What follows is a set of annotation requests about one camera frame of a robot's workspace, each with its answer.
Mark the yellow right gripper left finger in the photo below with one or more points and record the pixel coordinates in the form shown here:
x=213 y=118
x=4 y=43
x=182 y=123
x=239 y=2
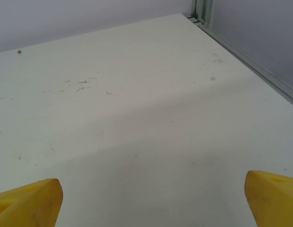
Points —
x=25 y=205

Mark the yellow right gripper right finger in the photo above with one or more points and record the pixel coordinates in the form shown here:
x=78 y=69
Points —
x=271 y=201

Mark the aluminium table side rail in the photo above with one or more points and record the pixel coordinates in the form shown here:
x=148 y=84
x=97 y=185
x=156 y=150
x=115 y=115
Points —
x=255 y=67

